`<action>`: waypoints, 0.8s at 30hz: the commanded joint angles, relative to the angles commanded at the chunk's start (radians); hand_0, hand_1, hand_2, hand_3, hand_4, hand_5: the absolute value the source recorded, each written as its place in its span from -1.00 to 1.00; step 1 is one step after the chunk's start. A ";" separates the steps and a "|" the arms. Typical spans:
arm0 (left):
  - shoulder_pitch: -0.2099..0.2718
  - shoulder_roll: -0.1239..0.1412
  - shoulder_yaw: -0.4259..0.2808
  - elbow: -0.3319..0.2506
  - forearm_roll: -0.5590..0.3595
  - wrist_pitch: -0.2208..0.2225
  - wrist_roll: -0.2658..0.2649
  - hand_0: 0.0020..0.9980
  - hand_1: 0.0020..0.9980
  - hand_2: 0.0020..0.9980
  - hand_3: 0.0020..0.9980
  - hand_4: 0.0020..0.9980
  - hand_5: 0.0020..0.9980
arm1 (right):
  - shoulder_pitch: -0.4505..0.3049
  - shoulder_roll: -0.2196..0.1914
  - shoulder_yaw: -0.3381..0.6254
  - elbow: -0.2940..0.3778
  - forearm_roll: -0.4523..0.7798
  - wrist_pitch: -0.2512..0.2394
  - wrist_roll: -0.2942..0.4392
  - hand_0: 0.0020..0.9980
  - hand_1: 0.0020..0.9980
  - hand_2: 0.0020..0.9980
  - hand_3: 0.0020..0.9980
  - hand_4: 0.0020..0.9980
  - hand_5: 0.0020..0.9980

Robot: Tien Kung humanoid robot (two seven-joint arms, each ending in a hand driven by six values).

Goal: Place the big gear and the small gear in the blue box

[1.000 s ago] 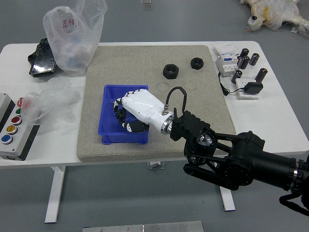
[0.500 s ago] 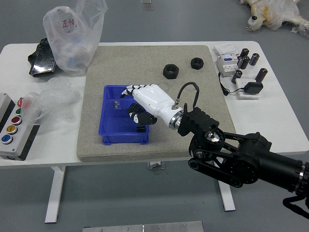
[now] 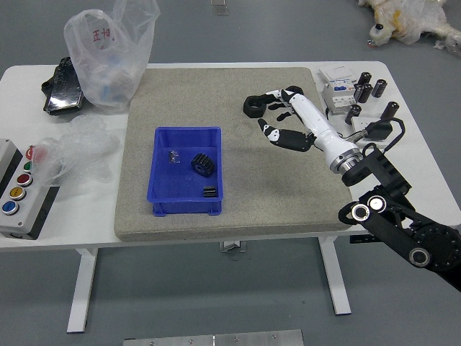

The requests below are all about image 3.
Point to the white table leg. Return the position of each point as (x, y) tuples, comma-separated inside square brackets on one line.
[(335, 277), (81, 288)]

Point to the big black gear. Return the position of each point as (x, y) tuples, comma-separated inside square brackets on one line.
[(202, 165)]

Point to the clear bubble wrap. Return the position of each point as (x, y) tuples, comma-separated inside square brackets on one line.
[(86, 144)]

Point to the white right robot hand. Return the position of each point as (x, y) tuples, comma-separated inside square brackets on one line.
[(313, 117)]

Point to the metal bracket under table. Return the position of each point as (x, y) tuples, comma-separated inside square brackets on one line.
[(232, 246)]

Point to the black table control panel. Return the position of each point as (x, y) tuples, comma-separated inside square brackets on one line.
[(360, 239)]

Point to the white circuit breaker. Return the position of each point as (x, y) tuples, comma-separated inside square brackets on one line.
[(336, 99)]

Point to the small black gear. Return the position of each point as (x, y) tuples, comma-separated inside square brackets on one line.
[(209, 192)]

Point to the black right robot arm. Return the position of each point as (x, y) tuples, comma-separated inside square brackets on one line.
[(428, 241)]

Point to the grey floor socket plate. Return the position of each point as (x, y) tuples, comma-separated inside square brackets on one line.
[(219, 7)]

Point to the white plastic bag red print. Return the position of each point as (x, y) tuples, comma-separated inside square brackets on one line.
[(108, 72)]

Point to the white box blue label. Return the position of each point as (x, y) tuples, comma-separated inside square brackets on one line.
[(336, 74)]

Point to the black plastic tray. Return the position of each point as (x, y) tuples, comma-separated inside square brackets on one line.
[(63, 93)]

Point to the grey metal plate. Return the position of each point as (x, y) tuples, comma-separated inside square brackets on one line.
[(216, 339)]

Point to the small metal clip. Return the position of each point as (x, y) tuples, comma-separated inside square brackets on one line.
[(174, 157)]

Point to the black capacitor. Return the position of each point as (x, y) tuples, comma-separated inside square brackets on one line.
[(379, 87), (365, 77), (390, 111), (358, 93), (353, 114), (367, 93)]

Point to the grey push-button control box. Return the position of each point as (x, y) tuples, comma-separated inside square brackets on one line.
[(18, 202)]

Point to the grey-brown mat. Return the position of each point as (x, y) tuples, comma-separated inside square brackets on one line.
[(216, 90)]

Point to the blue plastic box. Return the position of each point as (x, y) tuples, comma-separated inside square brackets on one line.
[(173, 184)]

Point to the black plug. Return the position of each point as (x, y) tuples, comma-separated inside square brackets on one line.
[(379, 130)]

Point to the small black nut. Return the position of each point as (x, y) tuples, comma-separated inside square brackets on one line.
[(293, 89)]

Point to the big black nut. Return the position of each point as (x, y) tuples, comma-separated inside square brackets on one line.
[(252, 110)]

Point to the plastic-wrapped plush toy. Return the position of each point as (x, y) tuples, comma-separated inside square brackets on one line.
[(410, 18)]

